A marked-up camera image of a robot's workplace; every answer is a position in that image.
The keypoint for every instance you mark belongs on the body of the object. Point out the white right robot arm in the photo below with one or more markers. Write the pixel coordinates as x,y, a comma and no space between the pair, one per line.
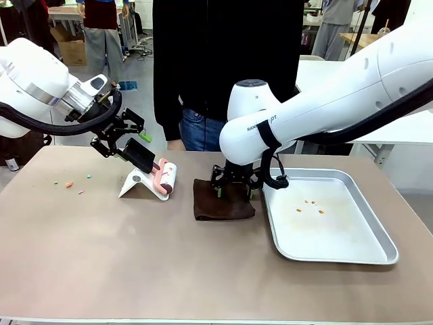
338,94

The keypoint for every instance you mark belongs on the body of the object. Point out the blue item on floor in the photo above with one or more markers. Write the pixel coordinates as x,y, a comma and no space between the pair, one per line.
130,85

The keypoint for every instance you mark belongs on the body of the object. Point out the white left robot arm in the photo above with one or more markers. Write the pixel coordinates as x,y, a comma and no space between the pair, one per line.
30,84

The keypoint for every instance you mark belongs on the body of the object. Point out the pink lint roller black grip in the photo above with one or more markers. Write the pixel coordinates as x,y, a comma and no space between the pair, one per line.
165,173

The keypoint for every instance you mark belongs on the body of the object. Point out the cup with straw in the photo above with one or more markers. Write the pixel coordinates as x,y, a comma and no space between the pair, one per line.
384,29

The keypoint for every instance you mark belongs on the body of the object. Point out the bystander in grey trousers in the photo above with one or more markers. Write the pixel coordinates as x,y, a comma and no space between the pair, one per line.
101,37

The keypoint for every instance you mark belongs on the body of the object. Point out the cardboard box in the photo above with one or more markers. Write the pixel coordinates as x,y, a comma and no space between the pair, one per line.
69,49

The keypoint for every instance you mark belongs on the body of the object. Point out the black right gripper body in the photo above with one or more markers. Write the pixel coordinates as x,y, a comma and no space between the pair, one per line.
240,172

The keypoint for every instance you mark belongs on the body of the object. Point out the bystander in grey sweatsuit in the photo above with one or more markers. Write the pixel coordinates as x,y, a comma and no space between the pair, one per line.
335,27

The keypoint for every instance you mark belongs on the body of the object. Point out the person in black jacket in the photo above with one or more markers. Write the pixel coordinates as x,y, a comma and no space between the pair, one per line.
230,50

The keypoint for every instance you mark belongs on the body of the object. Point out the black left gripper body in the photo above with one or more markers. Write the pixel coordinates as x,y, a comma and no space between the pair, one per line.
108,128

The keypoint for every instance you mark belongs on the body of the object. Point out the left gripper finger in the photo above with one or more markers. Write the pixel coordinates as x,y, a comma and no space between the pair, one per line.
135,123
106,147

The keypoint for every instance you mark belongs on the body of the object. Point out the brown cloth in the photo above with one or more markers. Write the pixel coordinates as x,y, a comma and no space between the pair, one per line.
220,208

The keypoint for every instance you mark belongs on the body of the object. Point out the person's right hand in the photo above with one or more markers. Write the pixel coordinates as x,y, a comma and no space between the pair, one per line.
176,145

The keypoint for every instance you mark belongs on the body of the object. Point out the black tripod pole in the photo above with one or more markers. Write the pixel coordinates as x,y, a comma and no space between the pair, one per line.
359,27

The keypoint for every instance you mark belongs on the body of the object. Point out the wooden background table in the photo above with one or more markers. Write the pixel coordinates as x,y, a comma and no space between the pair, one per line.
357,39

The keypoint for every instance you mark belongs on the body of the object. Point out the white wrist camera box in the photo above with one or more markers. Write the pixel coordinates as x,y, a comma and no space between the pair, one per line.
97,84

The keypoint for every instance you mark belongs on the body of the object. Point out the person's right forearm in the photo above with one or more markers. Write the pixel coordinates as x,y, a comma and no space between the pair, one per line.
167,115

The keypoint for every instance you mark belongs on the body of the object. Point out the dark red hanging garment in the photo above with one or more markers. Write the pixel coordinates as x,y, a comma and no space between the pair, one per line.
20,20

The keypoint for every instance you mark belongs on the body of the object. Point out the silver metal tray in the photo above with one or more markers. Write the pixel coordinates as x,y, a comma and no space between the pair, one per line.
321,237

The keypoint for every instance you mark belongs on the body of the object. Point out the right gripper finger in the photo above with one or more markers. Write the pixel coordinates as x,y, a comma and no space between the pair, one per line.
253,188
217,179

